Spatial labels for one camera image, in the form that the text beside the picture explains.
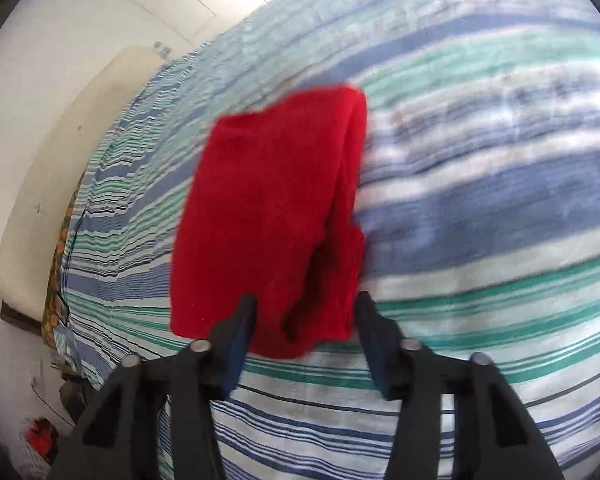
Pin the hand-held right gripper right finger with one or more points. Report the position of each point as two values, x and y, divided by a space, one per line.
375 345

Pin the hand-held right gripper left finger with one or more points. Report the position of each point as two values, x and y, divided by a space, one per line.
237 345

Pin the red shirt with white print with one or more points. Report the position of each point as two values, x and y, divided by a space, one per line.
260 200

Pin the blue green striped bed sheet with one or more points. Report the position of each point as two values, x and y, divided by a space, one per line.
480 185

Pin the red item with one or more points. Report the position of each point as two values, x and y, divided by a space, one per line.
41 437

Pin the beige headboard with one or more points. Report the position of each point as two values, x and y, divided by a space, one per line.
55 160

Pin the dark wooden bed frame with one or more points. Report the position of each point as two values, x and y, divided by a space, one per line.
20 316

